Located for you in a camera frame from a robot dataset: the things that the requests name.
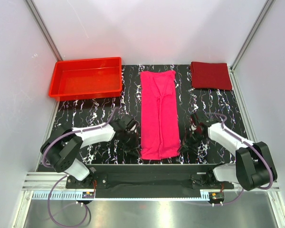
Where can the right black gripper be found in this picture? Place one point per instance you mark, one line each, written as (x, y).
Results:
(187, 146)

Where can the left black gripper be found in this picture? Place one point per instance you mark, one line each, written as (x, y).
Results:
(134, 148)

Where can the bright pink t-shirt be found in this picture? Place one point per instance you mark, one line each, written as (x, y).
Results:
(160, 137)

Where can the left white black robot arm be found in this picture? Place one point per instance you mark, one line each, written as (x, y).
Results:
(61, 149)

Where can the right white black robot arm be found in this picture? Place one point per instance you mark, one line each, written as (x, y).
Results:
(254, 167)

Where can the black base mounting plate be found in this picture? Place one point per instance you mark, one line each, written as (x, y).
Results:
(156, 179)

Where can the red plastic bin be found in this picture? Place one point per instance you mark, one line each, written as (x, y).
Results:
(86, 79)

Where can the folded dark red t-shirt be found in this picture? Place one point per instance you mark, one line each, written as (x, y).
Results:
(210, 76)

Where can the right aluminium frame post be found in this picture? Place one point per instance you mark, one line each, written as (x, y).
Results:
(257, 24)

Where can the aluminium frame post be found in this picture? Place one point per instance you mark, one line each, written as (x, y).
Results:
(257, 24)
(41, 25)

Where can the white slotted cable duct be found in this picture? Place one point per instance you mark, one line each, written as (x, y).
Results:
(100, 196)

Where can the left aluminium frame post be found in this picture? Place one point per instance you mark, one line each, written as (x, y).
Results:
(41, 25)

